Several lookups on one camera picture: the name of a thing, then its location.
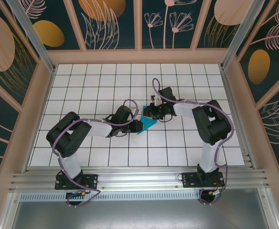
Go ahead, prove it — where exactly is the teal blue cloth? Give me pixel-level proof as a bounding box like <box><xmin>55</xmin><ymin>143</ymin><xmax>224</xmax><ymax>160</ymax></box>
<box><xmin>136</xmin><ymin>105</ymin><xmax>158</xmax><ymax>135</ymax></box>

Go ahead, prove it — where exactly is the grey metal panel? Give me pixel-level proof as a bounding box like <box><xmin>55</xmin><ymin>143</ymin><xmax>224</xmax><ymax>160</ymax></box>
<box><xmin>10</xmin><ymin>200</ymin><xmax>271</xmax><ymax>229</ymax></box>

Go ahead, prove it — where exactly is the aluminium front rail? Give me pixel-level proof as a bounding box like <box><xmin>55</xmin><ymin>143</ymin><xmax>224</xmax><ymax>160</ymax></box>
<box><xmin>9</xmin><ymin>167</ymin><xmax>270</xmax><ymax>191</ymax></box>

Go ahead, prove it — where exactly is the perforated metal cable tray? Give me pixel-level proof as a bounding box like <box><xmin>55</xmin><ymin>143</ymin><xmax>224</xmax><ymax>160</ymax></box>
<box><xmin>20</xmin><ymin>192</ymin><xmax>202</xmax><ymax>201</ymax></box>

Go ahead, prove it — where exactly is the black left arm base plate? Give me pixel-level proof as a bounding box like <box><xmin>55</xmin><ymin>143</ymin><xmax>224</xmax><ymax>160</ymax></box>
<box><xmin>55</xmin><ymin>173</ymin><xmax>99</xmax><ymax>190</ymax></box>

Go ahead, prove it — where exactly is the aluminium side rail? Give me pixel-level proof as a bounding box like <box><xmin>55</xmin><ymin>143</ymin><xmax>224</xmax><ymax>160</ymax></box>
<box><xmin>22</xmin><ymin>66</ymin><xmax>57</xmax><ymax>172</ymax></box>
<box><xmin>221</xmin><ymin>68</ymin><xmax>259</xmax><ymax>170</ymax></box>

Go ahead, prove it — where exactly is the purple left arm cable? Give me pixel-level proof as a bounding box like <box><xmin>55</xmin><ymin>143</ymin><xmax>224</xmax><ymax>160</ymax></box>
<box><xmin>52</xmin><ymin>98</ymin><xmax>140</xmax><ymax>208</ymax></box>

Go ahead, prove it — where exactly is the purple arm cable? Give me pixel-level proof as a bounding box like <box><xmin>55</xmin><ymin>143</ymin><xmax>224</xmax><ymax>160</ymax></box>
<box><xmin>52</xmin><ymin>98</ymin><xmax>140</xmax><ymax>208</ymax></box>
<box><xmin>152</xmin><ymin>78</ymin><xmax>235</xmax><ymax>206</ymax></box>

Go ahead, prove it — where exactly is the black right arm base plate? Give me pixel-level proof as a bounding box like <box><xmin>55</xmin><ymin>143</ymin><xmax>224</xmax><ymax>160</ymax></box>
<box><xmin>181</xmin><ymin>172</ymin><xmax>225</xmax><ymax>189</ymax></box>

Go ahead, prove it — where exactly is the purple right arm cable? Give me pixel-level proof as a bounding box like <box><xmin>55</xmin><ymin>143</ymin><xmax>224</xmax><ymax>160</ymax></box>
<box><xmin>152</xmin><ymin>78</ymin><xmax>235</xmax><ymax>206</ymax></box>

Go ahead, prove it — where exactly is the aluminium corner post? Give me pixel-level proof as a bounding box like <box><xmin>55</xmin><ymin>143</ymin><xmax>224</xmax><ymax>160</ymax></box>
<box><xmin>221</xmin><ymin>0</ymin><xmax>267</xmax><ymax>70</ymax></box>
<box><xmin>7</xmin><ymin>0</ymin><xmax>56</xmax><ymax>72</ymax></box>

